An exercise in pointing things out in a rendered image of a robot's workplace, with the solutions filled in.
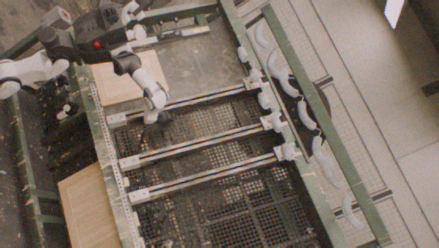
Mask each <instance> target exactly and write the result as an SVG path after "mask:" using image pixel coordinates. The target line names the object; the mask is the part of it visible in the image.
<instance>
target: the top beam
mask: <svg viewBox="0 0 439 248"><path fill-rule="evenodd" d="M217 3H218V6H217V8H218V10H219V13H220V15H221V17H222V19H223V22H224V23H225V25H226V28H227V30H228V32H229V34H230V37H231V39H232V41H233V42H234V44H235V46H236V48H237V49H238V47H241V46H242V43H243V41H244V40H245V41H244V45H243V47H245V49H246V52H247V54H248V55H249V60H252V61H254V62H252V61H247V62H246V63H243V62H242V63H243V64H244V66H245V69H246V71H247V73H248V75H249V72H250V71H251V70H252V69H253V64H254V63H255V67H254V69H256V70H257V71H258V72H261V71H260V70H261V69H262V68H261V66H260V64H259V61H258V60H257V58H256V55H255V53H254V51H253V49H252V46H251V44H250V42H249V39H248V37H247V35H246V32H247V29H246V27H245V25H244V23H243V20H242V18H241V17H240V16H239V14H238V11H237V10H236V8H235V6H234V3H233V1H232V0H217ZM249 77H250V75H249ZM263 88H264V86H263V87H259V88H256V89H255V91H256V93H257V95H258V94H259V93H262V92H264V93H265V94H266V95H267V99H268V100H269V101H270V106H271V107H273V108H270V107H269V108H268V109H266V108H264V111H265V112H266V115H270V114H272V113H275V111H276V110H277V112H280V111H279V110H280V109H281V108H280V106H279V104H278V102H277V99H276V97H275V95H274V93H273V91H272V89H271V87H270V86H265V89H264V91H263ZM274 108H276V109H274ZM282 130H283V131H285V132H286V133H287V134H286V133H283V132H281V131H280V132H275V131H274V133H275V135H276V138H277V139H278V143H279V144H280V146H281V145H282V144H285V142H286V139H287V136H288V140H287V144H290V143H293V142H294V141H295V138H294V136H293V135H292V131H291V129H290V127H289V125H288V124H287V125H283V128H282ZM293 158H294V159H297V160H299V161H300V162H298V161H296V160H294V159H292V160H291V161H288V160H287V162H288V164H289V166H290V169H291V171H292V173H293V175H294V178H295V179H296V182H297V184H298V186H299V189H300V191H301V192H302V195H303V197H304V199H305V201H306V204H307V206H308V208H309V210H310V213H311V215H312V217H313V219H314V223H315V224H316V226H317V229H318V231H319V233H320V235H321V238H322V240H323V242H324V244H325V247H326V248H349V246H348V244H347V241H346V238H345V236H344V234H343V232H342V230H341V228H340V226H339V223H338V221H337V220H336V217H335V215H334V213H333V212H332V209H331V205H330V203H329V201H328V199H327V197H326V195H325V193H324V190H323V188H322V186H321V184H320V182H319V180H318V178H317V176H316V174H315V172H314V169H313V167H312V165H311V164H306V162H305V160H304V157H303V155H299V156H296V157H293Z"/></svg>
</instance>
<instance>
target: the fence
mask: <svg viewBox="0 0 439 248"><path fill-rule="evenodd" d="M204 27H208V30H205V31H203V30H202V29H201V28H202V27H196V28H192V29H188V30H185V31H182V32H183V36H180V37H175V38H169V39H165V40H161V41H158V38H157V36H154V37H149V38H145V39H144V40H141V41H140V40H135V41H131V42H129V44H130V47H131V50H132V51H133V50H136V49H139V48H143V47H148V46H154V45H159V44H162V43H166V42H173V41H177V40H181V39H185V38H192V37H196V36H199V35H207V34H209V32H210V29H209V26H208V25H207V26H204ZM198 28H199V30H200V31H198V32H194V31H193V30H194V29H198Z"/></svg>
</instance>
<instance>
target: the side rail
mask: <svg viewBox="0 0 439 248"><path fill-rule="evenodd" d="M216 6H217V1H216V0H201V1H196V2H189V3H185V4H180V5H173V6H169V7H165V8H160V9H153V10H149V11H143V12H144V14H145V15H144V17H143V18H142V19H141V20H137V19H136V18H135V17H134V16H133V14H128V15H129V18H130V21H129V22H128V23H126V28H127V29H126V30H131V29H133V27H134V26H135V25H137V24H139V25H144V26H145V27H146V26H151V25H155V24H158V21H159V20H162V21H163V23H167V22H170V21H174V18H175V17H177V18H178V19H179V20H182V19H186V18H190V17H194V16H195V15H198V14H202V13H203V14H204V15H205V14H210V13H215V12H216Z"/></svg>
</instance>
